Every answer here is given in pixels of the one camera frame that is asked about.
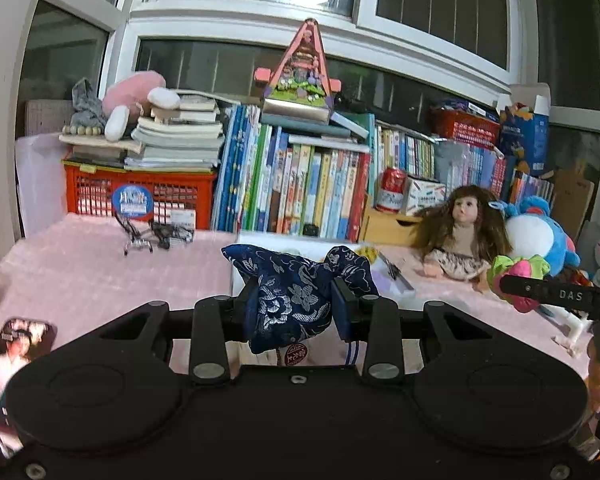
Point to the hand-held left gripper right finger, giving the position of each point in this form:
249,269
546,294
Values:
342,310

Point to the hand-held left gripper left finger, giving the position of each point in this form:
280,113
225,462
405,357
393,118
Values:
250,310

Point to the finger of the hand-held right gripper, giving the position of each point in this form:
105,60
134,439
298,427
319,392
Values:
530,289

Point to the pink green flower toy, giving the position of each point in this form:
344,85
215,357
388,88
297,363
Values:
507,272

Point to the dark blue floral pouch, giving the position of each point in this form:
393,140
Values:
295,295

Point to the person's right hand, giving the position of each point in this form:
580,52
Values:
599,385

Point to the white pipe rack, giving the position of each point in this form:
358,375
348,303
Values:
572,327

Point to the blue and white plush toy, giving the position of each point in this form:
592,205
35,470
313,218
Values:
535,235

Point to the grey scissors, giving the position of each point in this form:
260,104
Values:
395,270

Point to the small black box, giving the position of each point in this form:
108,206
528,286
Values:
311,230

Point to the brown-haired doll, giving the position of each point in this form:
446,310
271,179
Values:
460,230

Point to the wooden drawer box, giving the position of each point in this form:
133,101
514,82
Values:
385,227

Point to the brown cardboard sheet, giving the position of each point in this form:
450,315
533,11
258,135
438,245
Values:
572,202

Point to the row of slim colourful books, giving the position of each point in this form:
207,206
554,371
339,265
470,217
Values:
485,170

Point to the red drink can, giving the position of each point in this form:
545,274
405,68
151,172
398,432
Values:
391,190

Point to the row of tall picture books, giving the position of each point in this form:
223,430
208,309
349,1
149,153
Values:
290,185

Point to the small metal toy cart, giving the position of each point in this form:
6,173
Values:
137,237

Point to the white printed carton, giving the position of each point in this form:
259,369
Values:
425,197

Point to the pink tablecloth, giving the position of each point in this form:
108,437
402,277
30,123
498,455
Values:
105,280

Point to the tall blue printed box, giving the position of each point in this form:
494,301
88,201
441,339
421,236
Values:
522,137

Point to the row of small paperback books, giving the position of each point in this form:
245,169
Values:
410,152

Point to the red plastic basket of books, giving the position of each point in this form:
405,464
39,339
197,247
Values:
467,127

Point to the stack of lying books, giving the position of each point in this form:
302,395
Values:
180,145

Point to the red plastic basket with sticker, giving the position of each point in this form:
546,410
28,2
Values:
100,192

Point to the pink toy house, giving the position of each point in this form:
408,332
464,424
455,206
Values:
300,75

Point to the rounded photo card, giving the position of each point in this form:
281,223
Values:
15,355

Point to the translucent plastic bin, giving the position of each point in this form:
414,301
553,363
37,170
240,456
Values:
40,185

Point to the pink and white plush toy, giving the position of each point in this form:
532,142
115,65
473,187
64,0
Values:
130,92

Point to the grey plush toy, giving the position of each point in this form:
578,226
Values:
86,105

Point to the white window frame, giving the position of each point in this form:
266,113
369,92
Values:
360,17

